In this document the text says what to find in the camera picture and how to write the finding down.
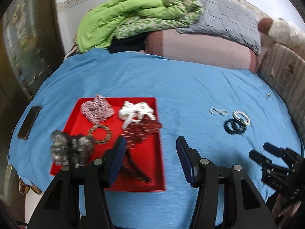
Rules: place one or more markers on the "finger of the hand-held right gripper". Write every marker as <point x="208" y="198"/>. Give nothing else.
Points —
<point x="258" y="158"/>
<point x="272" y="149"/>

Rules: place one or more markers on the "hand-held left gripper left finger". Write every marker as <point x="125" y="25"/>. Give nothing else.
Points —
<point x="118" y="157"/>

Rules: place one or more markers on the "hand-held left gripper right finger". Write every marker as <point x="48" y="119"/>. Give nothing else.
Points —
<point x="184" y="157"/>

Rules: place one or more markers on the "dark red patterned bow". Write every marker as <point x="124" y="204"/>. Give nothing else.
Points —
<point x="135" y="169"/>

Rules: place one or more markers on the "red tray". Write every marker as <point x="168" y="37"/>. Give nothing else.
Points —
<point x="150" y="155"/>

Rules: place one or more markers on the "red dotted scrunchie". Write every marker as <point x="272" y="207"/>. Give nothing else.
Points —
<point x="143" y="131"/>

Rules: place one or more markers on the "grey mesh scrunchie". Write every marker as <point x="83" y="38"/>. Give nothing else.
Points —
<point x="71" y="148"/>

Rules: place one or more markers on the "white cherry print scrunchie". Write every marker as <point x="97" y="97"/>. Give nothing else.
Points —
<point x="133" y="112"/>

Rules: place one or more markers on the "red plaid scrunchie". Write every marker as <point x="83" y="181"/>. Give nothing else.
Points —
<point x="96" y="109"/>

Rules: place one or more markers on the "person's right hand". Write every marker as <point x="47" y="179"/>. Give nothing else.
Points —
<point x="284" y="207"/>

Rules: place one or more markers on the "small metal clip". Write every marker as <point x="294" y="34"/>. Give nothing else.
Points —
<point x="268" y="96"/>

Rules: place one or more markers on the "blue bedsheet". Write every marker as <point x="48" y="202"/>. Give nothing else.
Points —
<point x="190" y="88"/>

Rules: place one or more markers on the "striped beige cushion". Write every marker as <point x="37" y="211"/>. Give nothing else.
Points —
<point x="283" y="69"/>

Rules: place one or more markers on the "leopard print cloth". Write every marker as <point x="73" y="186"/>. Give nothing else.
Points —
<point x="31" y="189"/>

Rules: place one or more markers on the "black smartphone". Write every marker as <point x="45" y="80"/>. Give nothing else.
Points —
<point x="28" y="122"/>

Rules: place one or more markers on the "pink pillow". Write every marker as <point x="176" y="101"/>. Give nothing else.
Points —
<point x="195" y="47"/>

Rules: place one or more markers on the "white floral cloth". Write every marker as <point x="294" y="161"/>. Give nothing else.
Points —
<point x="286" y="31"/>

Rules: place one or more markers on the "wooden wardrobe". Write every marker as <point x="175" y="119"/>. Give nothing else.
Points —
<point x="21" y="64"/>

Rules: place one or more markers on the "grey quilt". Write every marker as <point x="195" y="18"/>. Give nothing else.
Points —
<point x="226" y="19"/>

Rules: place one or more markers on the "green quilt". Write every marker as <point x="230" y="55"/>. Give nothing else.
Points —
<point x="114" y="16"/>

